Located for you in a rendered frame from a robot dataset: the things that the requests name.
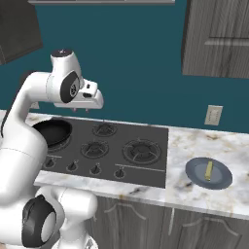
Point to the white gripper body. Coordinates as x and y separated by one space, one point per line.
89 102

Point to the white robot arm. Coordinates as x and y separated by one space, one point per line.
19 155

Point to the black pan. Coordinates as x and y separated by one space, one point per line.
55 132

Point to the yellow butter stick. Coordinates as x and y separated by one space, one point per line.
208 171

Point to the black hob knob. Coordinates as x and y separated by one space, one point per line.
95 169
72 166
119 173
49 162

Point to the black hob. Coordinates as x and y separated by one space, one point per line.
142 168

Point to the grey range hood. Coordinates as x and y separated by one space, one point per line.
100 1

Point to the grey wood cupboard door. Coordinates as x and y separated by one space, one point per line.
210 233
129 227

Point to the grey-blue plate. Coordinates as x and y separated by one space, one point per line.
220 176

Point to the beige wall outlet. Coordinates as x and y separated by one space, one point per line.
35 105
213 114

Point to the dark wall cupboard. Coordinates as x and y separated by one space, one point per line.
17 29

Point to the grey wood wall cupboard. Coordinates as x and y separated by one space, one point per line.
217 39

